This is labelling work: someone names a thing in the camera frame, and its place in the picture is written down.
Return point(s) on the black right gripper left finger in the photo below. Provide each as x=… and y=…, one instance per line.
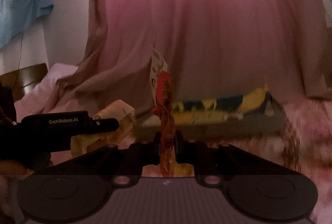
x=78, y=188

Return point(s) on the dark wooden headboard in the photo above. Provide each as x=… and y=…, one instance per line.
x=23, y=81

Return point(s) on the pink curtain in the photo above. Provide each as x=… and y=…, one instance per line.
x=214, y=48

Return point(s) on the red white snack packet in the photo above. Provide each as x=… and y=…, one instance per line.
x=162, y=90

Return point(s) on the yellow snack packet in tray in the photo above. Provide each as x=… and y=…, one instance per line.
x=218, y=110

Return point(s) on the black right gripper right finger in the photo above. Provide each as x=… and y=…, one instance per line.
x=255, y=187

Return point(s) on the cream orange snack packet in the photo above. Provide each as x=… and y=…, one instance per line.
x=119, y=110

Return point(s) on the pink floral bedsheet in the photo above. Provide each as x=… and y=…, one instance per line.
x=304, y=144

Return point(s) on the grey snack tray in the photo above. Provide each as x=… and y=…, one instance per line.
x=266, y=120

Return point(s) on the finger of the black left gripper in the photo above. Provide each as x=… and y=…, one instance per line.
x=31, y=142

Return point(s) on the pale pink pillow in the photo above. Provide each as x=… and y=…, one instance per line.
x=35, y=101

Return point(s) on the blue hanging cloth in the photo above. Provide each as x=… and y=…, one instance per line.
x=19, y=15

